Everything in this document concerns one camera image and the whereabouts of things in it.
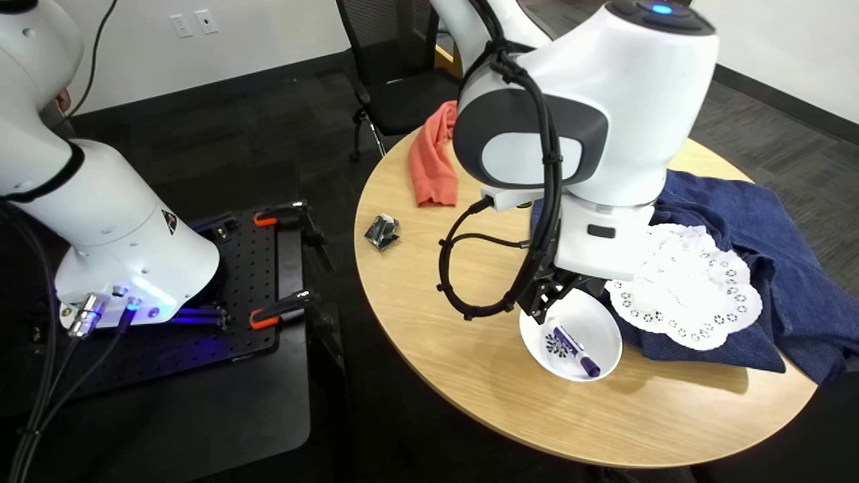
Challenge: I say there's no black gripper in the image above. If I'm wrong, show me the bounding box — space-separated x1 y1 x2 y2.
519 268 581 326

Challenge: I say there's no purple and white marker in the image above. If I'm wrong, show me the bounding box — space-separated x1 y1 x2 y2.
548 327 603 378

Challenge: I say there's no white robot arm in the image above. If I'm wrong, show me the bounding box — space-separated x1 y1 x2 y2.
0 0 717 327

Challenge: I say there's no white bowl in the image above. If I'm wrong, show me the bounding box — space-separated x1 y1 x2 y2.
519 291 624 385

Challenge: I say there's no white paper doily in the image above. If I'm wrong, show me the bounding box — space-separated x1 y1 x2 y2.
608 223 762 353

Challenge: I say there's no orange cloth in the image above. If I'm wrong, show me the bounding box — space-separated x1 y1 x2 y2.
409 99 460 207

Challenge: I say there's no small black binder clip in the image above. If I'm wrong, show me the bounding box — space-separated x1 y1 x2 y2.
365 215 400 251

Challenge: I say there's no black office chair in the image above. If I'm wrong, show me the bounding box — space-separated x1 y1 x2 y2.
337 0 460 157

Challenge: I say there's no dark blue cloth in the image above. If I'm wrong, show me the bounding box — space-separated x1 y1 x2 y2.
621 172 859 385

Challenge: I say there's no upper orange black clamp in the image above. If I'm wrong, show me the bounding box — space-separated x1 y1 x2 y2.
254 198 310 228

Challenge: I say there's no orange black clamp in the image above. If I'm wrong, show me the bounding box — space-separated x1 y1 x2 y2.
248 291 314 331
254 198 310 228

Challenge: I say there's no lower orange black clamp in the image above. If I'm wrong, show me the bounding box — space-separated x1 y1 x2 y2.
248 291 314 331

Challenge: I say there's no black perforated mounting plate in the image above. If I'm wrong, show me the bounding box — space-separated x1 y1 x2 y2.
121 211 317 374

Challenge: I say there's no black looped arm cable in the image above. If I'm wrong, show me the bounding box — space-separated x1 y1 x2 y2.
435 36 566 322

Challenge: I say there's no white wall outlet plate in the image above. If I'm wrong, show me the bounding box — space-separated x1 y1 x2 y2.
170 8 220 39

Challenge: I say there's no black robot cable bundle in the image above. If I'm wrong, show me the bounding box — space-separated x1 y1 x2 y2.
7 303 137 483

